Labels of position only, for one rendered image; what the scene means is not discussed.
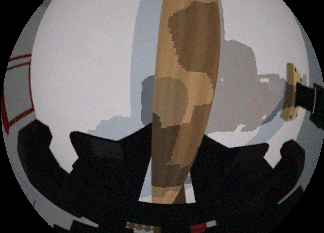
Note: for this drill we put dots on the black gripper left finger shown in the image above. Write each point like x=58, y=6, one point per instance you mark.
x=130, y=155

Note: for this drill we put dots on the wooden post with slot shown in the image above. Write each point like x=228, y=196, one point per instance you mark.
x=181, y=199

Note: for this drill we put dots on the wooden rail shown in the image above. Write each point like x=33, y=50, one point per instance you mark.
x=185, y=76

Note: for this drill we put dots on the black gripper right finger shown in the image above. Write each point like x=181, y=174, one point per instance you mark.
x=214, y=161

